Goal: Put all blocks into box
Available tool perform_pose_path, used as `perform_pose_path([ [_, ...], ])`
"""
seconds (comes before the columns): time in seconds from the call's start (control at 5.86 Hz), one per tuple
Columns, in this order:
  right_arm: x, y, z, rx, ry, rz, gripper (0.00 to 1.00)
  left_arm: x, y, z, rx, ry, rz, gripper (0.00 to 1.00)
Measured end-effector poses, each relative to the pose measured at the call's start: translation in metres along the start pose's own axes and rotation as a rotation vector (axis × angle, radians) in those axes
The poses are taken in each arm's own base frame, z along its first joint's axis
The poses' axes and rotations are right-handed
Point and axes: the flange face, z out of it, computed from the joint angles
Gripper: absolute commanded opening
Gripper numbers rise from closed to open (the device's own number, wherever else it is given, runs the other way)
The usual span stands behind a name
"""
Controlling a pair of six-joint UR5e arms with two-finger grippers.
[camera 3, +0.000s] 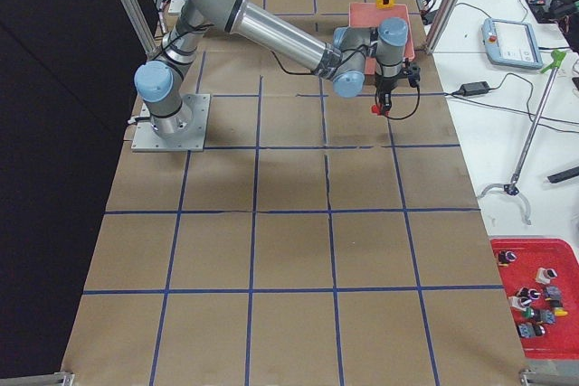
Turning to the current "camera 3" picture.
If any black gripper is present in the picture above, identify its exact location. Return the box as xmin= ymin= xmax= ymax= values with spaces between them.
xmin=375 ymin=72 xmax=398 ymax=116

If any red toy block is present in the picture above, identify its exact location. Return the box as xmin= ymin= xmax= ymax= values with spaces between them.
xmin=371 ymin=104 xmax=389 ymax=118

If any yellow toy block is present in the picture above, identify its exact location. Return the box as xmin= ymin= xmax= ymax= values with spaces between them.
xmin=375 ymin=0 xmax=395 ymax=9

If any pink plastic box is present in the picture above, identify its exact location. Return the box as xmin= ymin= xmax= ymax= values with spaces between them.
xmin=349 ymin=3 xmax=415 ymax=61

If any black corrugated cable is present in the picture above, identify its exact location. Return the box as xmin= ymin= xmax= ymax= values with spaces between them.
xmin=271 ymin=49 xmax=422 ymax=121

